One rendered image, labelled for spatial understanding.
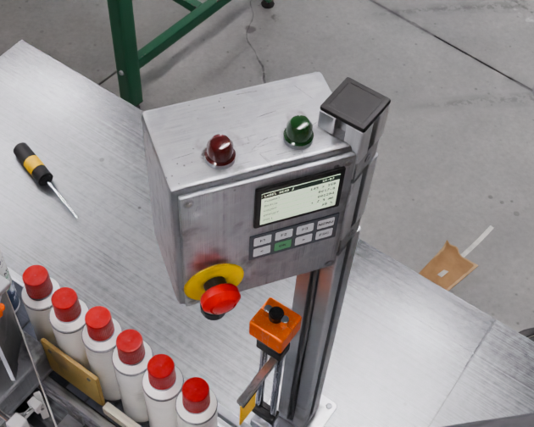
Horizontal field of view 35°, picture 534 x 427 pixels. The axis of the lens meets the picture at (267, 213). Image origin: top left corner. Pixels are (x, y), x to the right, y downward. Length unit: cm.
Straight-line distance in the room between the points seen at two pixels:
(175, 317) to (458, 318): 45
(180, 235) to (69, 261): 71
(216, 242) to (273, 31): 228
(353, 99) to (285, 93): 7
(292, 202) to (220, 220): 6
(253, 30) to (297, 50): 18
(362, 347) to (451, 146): 147
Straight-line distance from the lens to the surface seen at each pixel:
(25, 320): 134
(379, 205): 255
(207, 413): 106
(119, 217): 148
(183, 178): 70
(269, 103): 76
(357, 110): 73
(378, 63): 294
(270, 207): 74
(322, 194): 75
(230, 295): 80
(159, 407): 110
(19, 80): 171
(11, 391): 123
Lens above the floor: 203
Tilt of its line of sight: 54 degrees down
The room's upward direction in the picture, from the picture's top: 4 degrees clockwise
